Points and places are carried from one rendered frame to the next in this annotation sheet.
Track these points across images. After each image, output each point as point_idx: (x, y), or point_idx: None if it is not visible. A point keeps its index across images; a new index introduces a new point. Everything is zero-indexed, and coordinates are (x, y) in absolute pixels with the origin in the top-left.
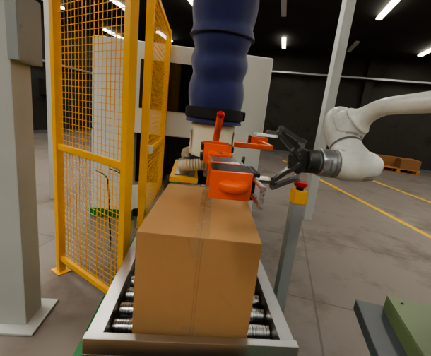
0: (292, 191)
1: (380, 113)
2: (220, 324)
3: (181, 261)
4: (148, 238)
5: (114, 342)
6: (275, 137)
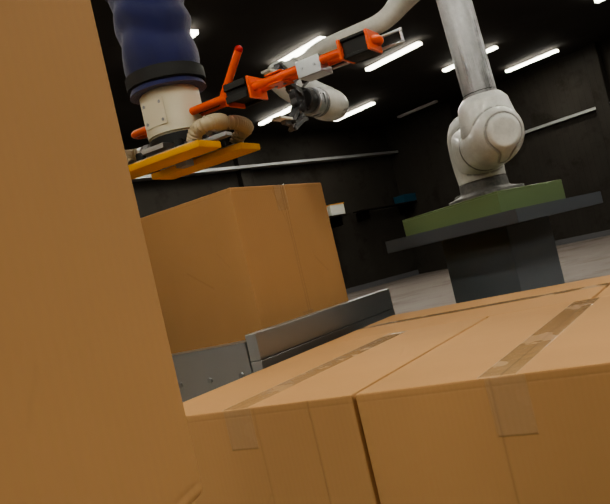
0: None
1: (323, 53)
2: (327, 296)
3: (276, 219)
4: (241, 194)
5: (281, 328)
6: None
